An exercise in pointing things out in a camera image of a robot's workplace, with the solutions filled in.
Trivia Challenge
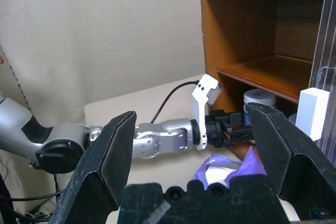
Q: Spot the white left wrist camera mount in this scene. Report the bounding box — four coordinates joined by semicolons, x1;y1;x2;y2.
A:
191;73;223;151

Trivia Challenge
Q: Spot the ribbed translucent sliding door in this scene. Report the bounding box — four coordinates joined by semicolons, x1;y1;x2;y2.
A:
309;0;336;164

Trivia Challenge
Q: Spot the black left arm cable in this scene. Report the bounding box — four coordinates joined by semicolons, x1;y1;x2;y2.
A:
150;79;201;124

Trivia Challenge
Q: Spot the wooden cabinet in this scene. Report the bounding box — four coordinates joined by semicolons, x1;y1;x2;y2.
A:
199;0;336;162

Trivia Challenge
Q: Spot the white-lidded blue patterned can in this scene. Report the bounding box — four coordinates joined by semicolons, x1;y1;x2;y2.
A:
243;89;278;128

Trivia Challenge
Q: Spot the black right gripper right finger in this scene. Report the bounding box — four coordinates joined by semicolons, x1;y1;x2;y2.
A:
246;102;336;224

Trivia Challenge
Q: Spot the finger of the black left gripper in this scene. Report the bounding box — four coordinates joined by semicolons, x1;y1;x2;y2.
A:
225;126;255;142
230;112;247;126

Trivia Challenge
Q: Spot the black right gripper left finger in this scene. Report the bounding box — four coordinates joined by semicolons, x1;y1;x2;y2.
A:
48;110;138;224

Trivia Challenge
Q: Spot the white rectangular block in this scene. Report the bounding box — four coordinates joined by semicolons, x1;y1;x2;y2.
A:
295;87;330;141

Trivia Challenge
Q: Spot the purple plastic bag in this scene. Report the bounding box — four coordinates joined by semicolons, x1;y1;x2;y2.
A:
193;145;267;190

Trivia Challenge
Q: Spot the black floor cable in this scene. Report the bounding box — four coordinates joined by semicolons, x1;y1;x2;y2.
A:
0;161;65;222

